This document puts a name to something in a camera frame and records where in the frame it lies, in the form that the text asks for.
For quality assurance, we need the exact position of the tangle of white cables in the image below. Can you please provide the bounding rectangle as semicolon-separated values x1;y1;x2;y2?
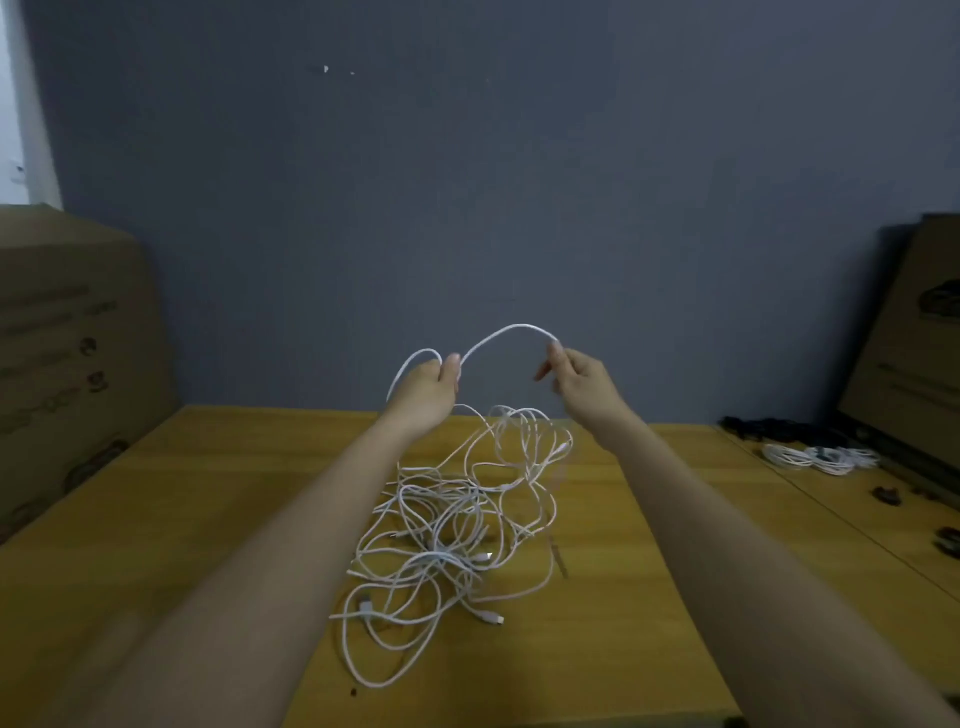
330;402;578;693

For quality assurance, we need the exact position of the plain brown cardboard box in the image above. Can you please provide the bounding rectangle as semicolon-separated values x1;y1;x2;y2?
0;205;182;546

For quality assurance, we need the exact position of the person's left hand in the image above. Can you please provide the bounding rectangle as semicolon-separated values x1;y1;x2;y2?
373;354;465;447

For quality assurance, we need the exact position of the person's right hand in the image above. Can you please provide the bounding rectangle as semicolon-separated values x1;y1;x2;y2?
532;340;648;452

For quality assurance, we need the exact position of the cardboard box with black print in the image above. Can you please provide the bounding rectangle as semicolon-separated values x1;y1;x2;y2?
837;213;960;500

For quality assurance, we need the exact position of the person's right forearm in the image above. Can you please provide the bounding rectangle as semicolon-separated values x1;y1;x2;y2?
612;423;960;728

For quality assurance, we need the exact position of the person's left forearm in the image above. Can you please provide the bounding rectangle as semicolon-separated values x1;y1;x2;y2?
45;420;419;728

